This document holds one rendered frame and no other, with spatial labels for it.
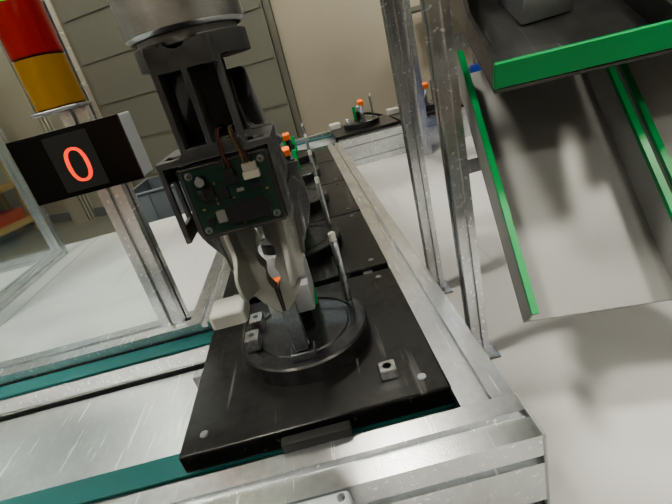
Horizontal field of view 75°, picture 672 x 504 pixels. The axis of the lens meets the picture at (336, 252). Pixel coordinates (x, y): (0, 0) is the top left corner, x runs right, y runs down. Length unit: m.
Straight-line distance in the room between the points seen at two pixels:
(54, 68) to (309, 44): 4.20
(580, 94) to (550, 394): 0.32
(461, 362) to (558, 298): 0.11
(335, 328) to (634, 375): 0.33
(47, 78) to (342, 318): 0.39
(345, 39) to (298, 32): 0.48
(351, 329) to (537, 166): 0.25
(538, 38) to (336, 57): 4.21
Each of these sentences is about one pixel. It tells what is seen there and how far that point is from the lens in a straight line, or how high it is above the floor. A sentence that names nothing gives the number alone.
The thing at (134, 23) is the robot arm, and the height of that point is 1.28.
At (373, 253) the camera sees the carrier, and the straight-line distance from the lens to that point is 0.64.
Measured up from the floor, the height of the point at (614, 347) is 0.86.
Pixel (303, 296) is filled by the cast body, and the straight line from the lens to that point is 0.42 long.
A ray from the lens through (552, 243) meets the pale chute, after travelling 0.45.
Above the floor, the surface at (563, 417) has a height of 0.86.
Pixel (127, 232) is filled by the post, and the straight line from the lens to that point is 0.61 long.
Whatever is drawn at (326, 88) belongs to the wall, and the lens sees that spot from 4.67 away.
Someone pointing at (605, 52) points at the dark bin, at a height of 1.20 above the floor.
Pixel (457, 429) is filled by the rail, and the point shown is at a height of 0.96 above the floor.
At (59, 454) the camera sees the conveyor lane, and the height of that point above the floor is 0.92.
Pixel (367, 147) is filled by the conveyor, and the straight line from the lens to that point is 1.62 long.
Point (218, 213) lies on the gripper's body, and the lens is 0.28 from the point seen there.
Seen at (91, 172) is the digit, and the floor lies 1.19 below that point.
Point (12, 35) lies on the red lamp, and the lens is 0.56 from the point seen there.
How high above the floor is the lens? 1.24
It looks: 24 degrees down
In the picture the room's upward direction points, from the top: 15 degrees counter-clockwise
